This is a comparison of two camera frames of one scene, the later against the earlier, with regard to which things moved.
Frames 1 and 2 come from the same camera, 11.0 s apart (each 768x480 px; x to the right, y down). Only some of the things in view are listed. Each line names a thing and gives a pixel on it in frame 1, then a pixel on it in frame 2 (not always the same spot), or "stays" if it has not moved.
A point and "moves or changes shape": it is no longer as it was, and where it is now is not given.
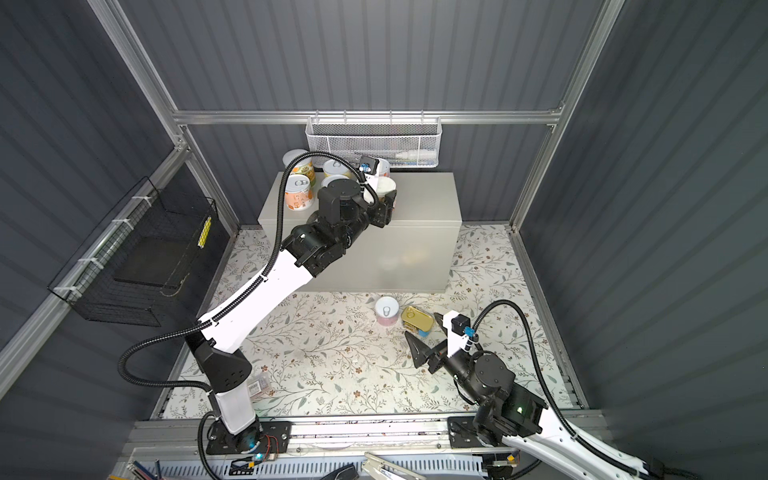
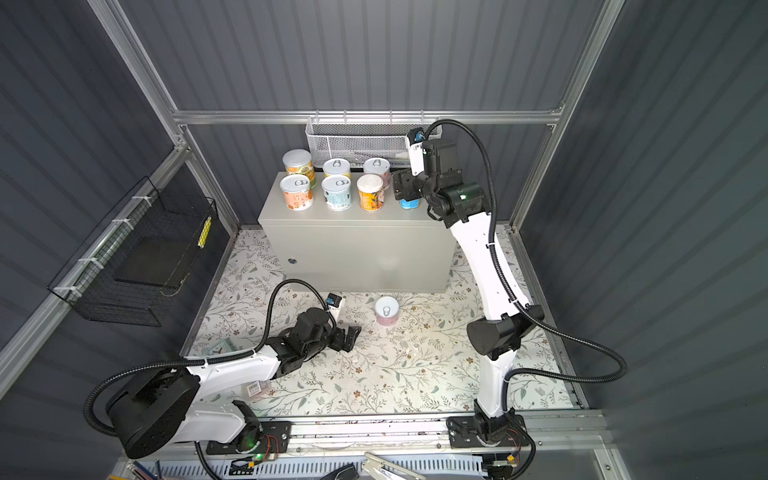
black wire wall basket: x=135 y=264 stays
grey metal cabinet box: x=419 y=250 stays
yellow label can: x=333 y=167 stays
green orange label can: x=304 y=166 stays
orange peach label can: x=298 y=192 stays
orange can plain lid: x=384 y=184 moves or changes shape
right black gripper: x=440 y=353 -> x=402 y=186
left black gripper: x=379 y=212 -> x=351 y=337
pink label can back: x=387 y=310 stays
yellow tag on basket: x=205 y=231 stays
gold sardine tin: x=417 y=319 -> x=411 y=204
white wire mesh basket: x=405 y=142 stays
